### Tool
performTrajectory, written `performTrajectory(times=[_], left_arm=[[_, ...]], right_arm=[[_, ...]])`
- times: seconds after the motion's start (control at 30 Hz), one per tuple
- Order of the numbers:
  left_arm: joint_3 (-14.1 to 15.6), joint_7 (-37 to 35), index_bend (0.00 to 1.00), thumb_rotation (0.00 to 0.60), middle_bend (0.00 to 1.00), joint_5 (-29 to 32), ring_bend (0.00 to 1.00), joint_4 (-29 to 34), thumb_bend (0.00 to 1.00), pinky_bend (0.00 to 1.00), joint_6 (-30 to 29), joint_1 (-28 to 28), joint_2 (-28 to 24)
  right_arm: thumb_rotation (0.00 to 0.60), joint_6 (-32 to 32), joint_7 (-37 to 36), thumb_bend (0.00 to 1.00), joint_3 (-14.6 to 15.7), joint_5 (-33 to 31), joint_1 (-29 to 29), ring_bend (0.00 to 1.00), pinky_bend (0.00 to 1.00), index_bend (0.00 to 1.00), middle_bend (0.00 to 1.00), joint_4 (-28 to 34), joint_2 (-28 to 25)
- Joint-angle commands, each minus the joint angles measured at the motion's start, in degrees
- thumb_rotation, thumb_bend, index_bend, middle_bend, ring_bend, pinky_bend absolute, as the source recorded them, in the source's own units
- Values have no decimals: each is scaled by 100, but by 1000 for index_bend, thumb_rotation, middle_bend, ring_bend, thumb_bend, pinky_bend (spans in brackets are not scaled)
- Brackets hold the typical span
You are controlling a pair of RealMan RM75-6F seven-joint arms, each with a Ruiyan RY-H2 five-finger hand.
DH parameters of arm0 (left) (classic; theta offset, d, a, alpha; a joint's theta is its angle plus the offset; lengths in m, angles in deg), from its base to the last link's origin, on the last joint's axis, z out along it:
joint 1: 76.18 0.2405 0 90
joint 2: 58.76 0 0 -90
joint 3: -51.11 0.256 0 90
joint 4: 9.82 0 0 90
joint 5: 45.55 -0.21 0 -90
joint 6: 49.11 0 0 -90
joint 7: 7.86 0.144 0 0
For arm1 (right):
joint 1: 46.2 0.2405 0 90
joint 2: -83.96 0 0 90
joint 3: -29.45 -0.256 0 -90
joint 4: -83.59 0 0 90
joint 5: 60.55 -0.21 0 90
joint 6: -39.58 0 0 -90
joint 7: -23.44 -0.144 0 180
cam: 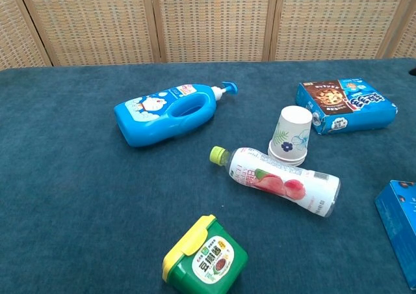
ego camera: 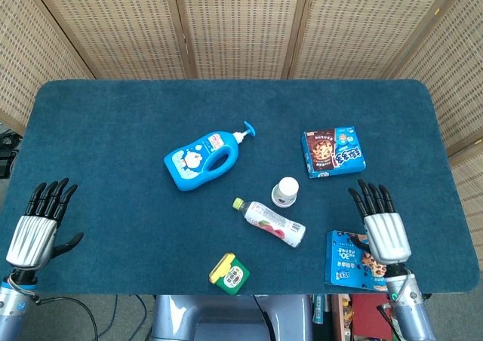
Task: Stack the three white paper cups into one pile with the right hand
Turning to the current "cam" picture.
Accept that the white peach drink bottle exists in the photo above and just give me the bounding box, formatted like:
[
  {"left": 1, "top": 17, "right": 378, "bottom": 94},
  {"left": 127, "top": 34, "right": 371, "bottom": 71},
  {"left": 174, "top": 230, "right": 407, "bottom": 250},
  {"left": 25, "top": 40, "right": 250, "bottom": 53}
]
[{"left": 209, "top": 146, "right": 341, "bottom": 218}]

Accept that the blue cookie box brown panel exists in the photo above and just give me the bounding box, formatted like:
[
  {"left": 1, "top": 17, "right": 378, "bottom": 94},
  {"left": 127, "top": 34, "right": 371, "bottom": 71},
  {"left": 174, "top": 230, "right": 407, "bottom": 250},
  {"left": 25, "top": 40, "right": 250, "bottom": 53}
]
[{"left": 294, "top": 77, "right": 398, "bottom": 136}]

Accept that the blue chocolate chip cookie box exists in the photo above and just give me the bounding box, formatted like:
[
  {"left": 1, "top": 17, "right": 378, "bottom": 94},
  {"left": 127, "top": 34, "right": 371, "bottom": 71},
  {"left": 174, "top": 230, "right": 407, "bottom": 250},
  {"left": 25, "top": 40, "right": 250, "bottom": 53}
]
[{"left": 374, "top": 180, "right": 416, "bottom": 291}]

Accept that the woven rattan folding screen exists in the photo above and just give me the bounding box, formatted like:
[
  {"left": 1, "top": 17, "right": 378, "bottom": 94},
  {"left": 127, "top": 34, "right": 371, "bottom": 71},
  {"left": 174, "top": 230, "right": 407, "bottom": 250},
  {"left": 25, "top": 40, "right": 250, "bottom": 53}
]
[{"left": 0, "top": 0, "right": 416, "bottom": 71}]

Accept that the green tub yellow lid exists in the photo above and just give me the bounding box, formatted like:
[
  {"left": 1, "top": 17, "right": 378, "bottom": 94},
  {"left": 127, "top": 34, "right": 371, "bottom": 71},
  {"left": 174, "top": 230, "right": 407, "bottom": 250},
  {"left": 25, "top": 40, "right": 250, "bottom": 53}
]
[{"left": 162, "top": 214, "right": 249, "bottom": 294}]

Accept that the blue pump detergent bottle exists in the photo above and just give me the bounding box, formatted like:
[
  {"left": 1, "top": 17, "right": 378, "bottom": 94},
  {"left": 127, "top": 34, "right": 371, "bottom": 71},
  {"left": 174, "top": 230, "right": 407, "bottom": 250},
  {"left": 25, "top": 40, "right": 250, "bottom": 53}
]
[{"left": 113, "top": 81, "right": 239, "bottom": 148}]

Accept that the teal table cloth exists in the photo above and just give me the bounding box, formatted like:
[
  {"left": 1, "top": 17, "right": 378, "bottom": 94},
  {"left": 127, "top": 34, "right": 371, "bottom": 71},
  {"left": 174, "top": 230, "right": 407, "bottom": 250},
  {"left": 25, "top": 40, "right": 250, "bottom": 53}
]
[{"left": 0, "top": 57, "right": 416, "bottom": 294}]

